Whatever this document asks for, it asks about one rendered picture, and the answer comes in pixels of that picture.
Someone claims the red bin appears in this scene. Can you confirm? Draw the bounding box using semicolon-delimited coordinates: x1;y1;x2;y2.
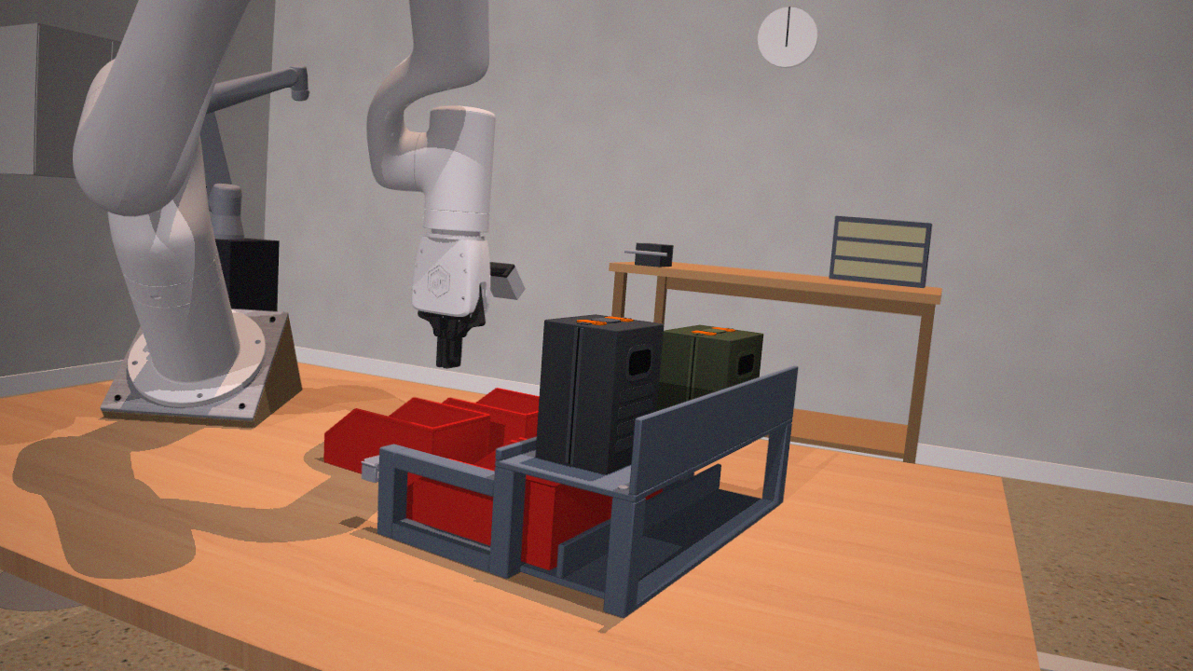
406;475;611;570
441;388;540;454
517;437;663;517
323;398;490;473

